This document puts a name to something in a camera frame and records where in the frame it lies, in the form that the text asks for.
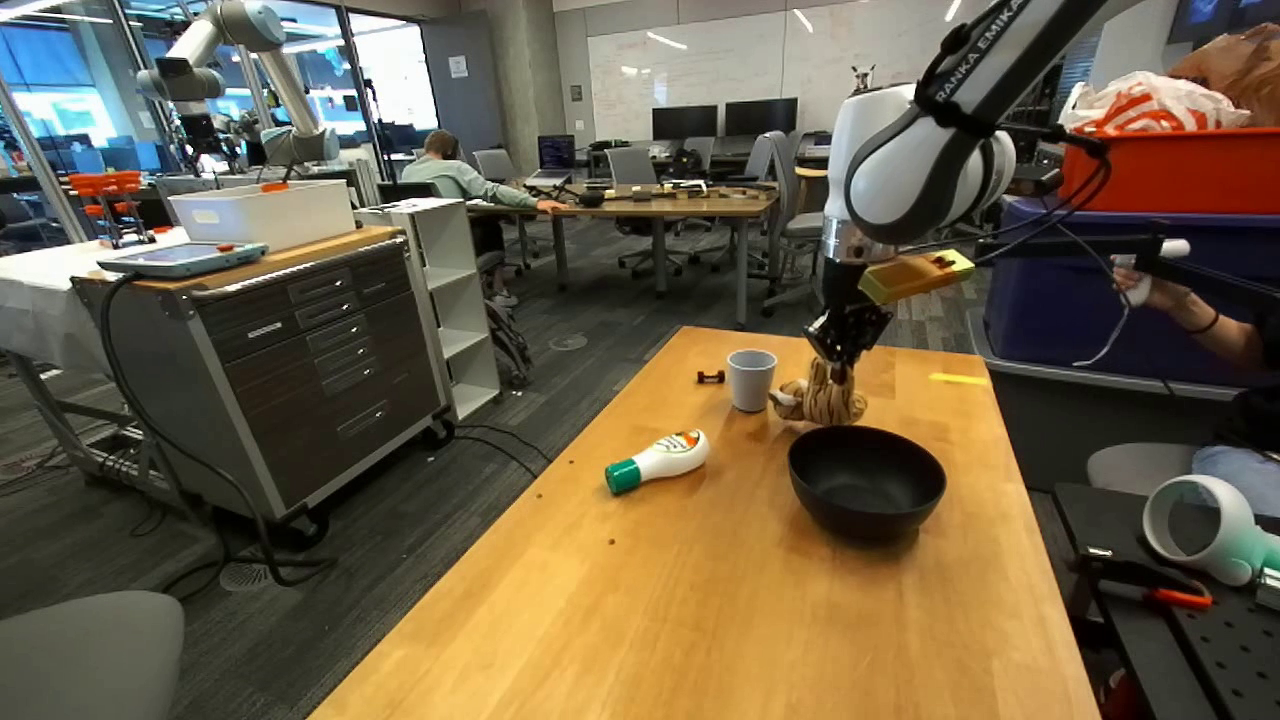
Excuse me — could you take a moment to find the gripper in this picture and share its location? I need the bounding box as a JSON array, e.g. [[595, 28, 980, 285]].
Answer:
[[804, 258, 894, 395]]

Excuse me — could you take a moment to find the striped stuffed animal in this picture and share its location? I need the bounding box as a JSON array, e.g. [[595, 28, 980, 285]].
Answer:
[[769, 357, 869, 428]]

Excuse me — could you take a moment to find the black bowl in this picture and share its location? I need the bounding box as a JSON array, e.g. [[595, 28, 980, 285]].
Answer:
[[787, 425, 947, 545]]

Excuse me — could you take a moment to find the grey cup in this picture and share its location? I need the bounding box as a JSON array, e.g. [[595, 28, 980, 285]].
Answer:
[[727, 349, 778, 413]]

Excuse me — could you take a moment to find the white bottle with green cap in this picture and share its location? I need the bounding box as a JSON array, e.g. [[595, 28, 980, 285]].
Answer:
[[604, 429, 711, 496]]

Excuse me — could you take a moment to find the grey plastic bin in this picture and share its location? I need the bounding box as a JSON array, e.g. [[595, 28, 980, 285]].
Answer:
[[967, 308, 1243, 493]]

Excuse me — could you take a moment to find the wooden table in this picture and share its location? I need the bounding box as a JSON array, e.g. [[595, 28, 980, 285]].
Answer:
[[466, 181, 782, 330]]

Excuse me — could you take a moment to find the blue plastic bin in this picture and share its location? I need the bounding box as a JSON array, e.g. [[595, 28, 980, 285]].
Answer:
[[984, 195, 1280, 389]]

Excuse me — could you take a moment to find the row of monitors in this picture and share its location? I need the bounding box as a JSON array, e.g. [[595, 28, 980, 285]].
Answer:
[[651, 97, 800, 142]]

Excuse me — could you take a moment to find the grey stool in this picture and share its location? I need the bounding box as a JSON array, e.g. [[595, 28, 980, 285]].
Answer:
[[1086, 442, 1203, 498]]

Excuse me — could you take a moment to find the whiteboard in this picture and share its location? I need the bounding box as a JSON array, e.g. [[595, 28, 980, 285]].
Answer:
[[586, 0, 993, 143]]

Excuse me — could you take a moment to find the laptop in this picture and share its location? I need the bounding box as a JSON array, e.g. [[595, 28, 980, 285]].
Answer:
[[524, 135, 579, 189]]

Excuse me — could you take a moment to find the white shelf unit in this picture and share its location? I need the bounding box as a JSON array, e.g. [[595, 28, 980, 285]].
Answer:
[[355, 197, 502, 422]]

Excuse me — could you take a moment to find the person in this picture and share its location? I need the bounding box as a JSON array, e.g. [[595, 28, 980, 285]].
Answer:
[[402, 129, 567, 307], [1112, 266, 1280, 517]]

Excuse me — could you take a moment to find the orange plastic bin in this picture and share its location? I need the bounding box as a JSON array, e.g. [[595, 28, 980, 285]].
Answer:
[[1059, 127, 1280, 217]]

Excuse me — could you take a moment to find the white and orange plastic bag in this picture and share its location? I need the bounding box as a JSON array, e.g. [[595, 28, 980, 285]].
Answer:
[[1058, 70, 1254, 137]]

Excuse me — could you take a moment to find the white and teal hand controller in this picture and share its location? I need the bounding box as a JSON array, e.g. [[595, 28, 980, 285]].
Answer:
[[1142, 474, 1280, 591]]

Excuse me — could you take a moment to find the brown paper bag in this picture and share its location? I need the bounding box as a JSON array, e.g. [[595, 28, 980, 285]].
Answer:
[[1167, 22, 1280, 129]]

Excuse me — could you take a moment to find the grey tool cabinet on wheels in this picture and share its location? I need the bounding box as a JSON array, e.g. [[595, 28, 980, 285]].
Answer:
[[72, 226, 457, 525]]

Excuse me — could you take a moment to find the white plastic bin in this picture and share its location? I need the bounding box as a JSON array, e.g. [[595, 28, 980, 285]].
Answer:
[[168, 179, 358, 254]]

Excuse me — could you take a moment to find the teach pendant tablet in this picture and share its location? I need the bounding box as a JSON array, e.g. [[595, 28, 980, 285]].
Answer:
[[96, 241, 269, 280]]

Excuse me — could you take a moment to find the orange and black rack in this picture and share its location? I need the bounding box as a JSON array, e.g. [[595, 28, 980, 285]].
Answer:
[[67, 170, 157, 250]]

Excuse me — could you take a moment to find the table with white cloth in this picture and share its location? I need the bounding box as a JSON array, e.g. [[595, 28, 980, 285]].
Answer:
[[0, 227, 193, 506]]

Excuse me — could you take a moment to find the grey upholstered chair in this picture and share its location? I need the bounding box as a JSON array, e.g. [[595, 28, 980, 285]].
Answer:
[[0, 590, 187, 720]]

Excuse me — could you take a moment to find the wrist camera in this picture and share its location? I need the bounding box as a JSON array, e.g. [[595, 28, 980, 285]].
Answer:
[[858, 249, 976, 305]]

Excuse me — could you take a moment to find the orange handled tool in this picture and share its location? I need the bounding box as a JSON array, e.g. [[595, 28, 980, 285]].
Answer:
[[1075, 555, 1215, 612]]

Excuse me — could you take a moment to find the black cable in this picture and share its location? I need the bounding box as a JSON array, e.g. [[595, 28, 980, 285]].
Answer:
[[97, 272, 339, 589]]

